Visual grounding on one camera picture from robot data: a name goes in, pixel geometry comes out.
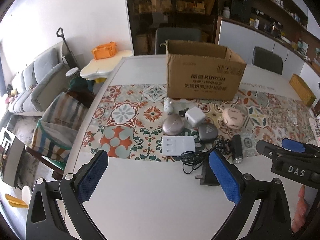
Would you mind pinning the white charger box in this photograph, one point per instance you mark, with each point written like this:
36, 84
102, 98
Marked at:
176, 145

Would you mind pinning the white square power adapter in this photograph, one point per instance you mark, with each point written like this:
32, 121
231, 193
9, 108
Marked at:
194, 117

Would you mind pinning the brown cardboard box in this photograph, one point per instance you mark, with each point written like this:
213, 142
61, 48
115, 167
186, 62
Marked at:
198, 70

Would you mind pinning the grey triangular logo case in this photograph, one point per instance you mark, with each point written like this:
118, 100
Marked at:
207, 132

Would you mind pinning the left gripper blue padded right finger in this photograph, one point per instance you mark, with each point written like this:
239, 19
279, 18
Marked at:
272, 220

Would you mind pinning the pink round cartoon device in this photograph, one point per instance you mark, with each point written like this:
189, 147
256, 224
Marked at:
232, 117

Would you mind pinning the black bike light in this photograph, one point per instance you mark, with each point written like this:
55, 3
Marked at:
237, 155

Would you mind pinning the yellow woven tissue box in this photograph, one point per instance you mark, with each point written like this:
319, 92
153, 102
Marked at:
302, 89

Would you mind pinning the dark chair at right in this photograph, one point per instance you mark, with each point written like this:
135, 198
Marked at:
267, 60

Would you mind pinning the black power adapter with cable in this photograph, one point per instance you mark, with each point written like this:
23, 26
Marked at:
193, 160

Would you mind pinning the dark glass display cabinet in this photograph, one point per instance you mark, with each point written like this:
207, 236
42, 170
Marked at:
146, 16

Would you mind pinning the orange plastic crate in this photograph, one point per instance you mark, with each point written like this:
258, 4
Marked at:
104, 51

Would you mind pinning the white tower fan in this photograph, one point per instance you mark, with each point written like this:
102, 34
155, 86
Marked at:
73, 73

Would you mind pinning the patterned table runner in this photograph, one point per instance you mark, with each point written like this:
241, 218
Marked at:
130, 122

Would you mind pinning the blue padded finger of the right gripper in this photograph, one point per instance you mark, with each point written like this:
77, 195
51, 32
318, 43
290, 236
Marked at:
268, 152
299, 146

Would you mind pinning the dark chair behind box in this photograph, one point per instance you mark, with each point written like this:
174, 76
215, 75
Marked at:
174, 33

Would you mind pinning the white rabbit figurine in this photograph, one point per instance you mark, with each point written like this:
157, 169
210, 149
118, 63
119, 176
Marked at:
168, 108

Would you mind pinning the grey sofa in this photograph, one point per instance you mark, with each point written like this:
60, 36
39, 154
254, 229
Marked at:
40, 83

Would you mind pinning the black upright vacuum cleaner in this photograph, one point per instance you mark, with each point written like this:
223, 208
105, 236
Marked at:
68, 55

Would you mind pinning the cream flower-shaped side table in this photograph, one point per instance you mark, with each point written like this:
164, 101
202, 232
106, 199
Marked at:
99, 70

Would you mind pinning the person's right hand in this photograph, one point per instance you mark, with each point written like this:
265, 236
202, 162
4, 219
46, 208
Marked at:
300, 214

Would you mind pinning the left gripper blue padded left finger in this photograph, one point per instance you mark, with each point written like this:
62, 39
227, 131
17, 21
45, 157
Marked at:
44, 219

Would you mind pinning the white sideboard cabinet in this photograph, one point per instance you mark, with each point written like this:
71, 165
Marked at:
243, 39

